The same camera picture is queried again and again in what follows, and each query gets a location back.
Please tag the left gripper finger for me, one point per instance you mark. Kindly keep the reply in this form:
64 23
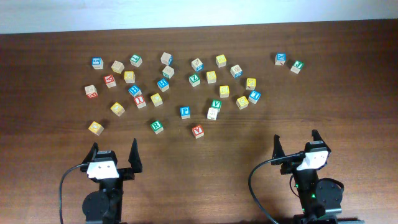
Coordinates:
134 158
92 154

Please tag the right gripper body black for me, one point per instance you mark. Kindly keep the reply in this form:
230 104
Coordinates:
290 167

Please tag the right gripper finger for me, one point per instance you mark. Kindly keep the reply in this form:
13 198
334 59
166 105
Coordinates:
316 136
278 152

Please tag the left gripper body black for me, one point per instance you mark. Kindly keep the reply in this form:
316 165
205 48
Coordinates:
124 175

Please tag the green R block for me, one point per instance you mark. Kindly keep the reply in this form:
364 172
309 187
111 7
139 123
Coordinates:
157 127

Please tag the yellow S block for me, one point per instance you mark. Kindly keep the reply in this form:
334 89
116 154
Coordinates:
224 91
211 77

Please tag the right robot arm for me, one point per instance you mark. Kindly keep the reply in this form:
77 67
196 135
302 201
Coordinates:
320 198

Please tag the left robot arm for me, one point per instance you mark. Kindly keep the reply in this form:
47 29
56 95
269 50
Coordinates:
105 205

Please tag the yellow O block lower left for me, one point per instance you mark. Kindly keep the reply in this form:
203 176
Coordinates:
96 128

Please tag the yellow o block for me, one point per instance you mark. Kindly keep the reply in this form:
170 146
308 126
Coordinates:
117 109
96 128

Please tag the red I block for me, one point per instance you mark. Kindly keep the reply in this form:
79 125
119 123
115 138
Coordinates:
140 101

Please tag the blue T block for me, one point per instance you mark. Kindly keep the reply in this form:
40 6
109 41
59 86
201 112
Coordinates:
254 96

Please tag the yellow block right lower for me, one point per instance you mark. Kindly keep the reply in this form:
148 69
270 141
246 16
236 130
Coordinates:
242 102

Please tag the yellow C block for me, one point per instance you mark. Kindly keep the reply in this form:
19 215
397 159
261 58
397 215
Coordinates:
156 99

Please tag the red-sided wooden block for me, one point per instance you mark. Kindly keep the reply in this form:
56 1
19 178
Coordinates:
91 91

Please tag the red V block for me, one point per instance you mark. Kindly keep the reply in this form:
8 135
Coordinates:
198 131

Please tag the blue H block left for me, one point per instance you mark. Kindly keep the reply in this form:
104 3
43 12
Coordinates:
135 91

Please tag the blue h block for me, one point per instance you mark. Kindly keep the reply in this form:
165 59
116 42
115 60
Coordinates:
163 85
135 91

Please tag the blue P block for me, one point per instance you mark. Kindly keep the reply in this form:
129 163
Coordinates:
185 112

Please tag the yellow block right upper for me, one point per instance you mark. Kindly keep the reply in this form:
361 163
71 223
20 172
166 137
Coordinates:
250 84

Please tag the green J block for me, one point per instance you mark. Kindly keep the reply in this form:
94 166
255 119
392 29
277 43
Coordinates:
297 66

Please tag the plain white picture block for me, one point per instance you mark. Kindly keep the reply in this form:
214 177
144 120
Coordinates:
212 114

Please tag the red A block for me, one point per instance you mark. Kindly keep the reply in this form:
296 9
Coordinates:
109 81

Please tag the green V block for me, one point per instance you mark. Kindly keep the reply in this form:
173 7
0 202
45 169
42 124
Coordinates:
216 104

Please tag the blue H block centre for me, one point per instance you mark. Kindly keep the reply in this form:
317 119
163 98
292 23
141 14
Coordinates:
163 85

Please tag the yellow G block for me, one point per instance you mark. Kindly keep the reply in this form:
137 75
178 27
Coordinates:
129 77

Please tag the blue X block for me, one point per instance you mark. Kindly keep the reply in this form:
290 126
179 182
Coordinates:
280 59

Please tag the wooden block blue side right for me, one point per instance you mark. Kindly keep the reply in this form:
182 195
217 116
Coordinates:
236 71

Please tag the blue S block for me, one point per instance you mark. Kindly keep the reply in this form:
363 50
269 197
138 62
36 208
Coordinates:
97 63

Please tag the wooden block green side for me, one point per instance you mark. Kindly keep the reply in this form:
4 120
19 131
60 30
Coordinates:
168 72

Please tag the plain wooden block yellow side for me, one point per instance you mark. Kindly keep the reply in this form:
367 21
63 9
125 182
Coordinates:
117 67

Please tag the green Z block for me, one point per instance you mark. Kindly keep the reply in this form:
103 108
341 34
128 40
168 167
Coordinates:
194 80

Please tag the green L block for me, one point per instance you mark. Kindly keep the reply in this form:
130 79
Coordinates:
136 60

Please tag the yellow block top centre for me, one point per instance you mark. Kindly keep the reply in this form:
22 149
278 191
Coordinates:
221 60

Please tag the wooden picture block blue side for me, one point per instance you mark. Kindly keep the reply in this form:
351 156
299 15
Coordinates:
197 64

